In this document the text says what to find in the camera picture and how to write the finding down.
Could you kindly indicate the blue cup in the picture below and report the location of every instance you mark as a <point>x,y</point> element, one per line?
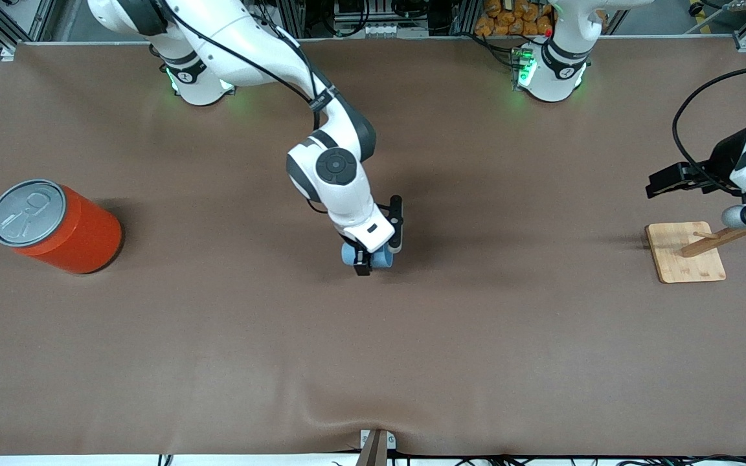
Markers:
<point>383,260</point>

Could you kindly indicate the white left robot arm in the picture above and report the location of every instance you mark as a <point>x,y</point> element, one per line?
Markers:
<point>557,71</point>

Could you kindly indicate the wooden cup stand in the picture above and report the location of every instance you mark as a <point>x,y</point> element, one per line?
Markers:
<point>684,259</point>

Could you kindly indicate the brown table cover cloth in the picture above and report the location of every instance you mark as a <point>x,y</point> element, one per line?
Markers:
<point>373,356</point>

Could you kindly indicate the metal table edge clamp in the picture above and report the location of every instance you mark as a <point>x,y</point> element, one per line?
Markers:
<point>376,448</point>

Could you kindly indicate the white power strip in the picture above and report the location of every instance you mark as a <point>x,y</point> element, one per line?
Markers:
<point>379,29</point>

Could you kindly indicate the orange packets pile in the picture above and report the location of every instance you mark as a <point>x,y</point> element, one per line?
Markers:
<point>509,16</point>

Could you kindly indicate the red can with grey lid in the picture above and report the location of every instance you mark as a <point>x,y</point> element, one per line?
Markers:
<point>81,236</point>

